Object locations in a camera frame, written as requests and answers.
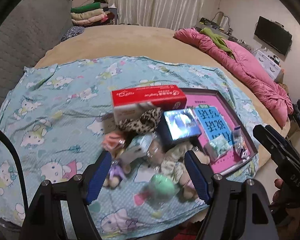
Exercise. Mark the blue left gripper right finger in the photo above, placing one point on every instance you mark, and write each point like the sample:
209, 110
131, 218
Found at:
200, 175

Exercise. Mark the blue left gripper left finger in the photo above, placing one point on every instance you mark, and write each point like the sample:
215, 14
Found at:
95, 175

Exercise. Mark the teddy bear purple dress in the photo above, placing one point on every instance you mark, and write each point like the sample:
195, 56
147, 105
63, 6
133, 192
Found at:
118, 171

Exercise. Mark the floral beige cloth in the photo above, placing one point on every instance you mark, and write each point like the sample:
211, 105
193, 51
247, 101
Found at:
172, 165

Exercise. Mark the pink packaged cloth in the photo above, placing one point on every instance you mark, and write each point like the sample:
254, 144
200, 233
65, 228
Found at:
113, 141

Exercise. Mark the white plastic snack packet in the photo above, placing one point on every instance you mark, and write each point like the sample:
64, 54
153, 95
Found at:
240, 147

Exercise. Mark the leopard print fabric scarf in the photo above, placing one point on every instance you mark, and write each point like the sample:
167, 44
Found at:
146, 123

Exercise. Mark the person's right hand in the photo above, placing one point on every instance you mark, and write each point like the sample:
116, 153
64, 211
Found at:
281, 196

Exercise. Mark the green round plush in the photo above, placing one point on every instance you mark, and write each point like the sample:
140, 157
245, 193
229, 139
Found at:
160, 189

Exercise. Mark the small green white packet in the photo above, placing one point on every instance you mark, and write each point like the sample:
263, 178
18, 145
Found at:
137, 148

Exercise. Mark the dark blue small box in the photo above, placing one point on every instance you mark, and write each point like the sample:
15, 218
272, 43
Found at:
177, 126

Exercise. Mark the pink blue children's book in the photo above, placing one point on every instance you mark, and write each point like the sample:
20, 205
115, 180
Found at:
215, 132

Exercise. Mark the light blue cartoon sheet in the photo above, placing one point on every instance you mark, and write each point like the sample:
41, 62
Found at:
56, 118

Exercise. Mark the red white tissue box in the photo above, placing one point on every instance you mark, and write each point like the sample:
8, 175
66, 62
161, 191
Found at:
131, 103

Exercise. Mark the pink quilted comforter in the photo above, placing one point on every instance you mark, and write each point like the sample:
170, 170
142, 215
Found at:
247, 69

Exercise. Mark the white drawer cabinet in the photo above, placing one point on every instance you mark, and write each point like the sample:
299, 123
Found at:
274, 70

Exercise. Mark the black television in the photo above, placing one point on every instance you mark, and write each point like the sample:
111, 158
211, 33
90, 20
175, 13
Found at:
273, 35

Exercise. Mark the green garment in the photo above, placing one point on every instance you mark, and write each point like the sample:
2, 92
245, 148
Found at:
218, 41

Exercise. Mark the tan bed blanket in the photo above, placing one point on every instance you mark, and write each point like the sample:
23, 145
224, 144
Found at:
155, 43

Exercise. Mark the dark floral pillow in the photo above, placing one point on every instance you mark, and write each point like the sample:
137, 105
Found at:
72, 32

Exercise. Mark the cluttered side desk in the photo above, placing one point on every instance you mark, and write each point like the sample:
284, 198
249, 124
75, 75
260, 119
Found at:
220, 22

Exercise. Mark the grey quilted headboard cover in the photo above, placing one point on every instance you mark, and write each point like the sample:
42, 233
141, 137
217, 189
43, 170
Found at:
29, 31

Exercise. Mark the stack of folded clothes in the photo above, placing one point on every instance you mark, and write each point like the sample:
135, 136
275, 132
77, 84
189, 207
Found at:
94, 14

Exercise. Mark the white striped curtain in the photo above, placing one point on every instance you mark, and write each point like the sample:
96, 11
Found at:
170, 14

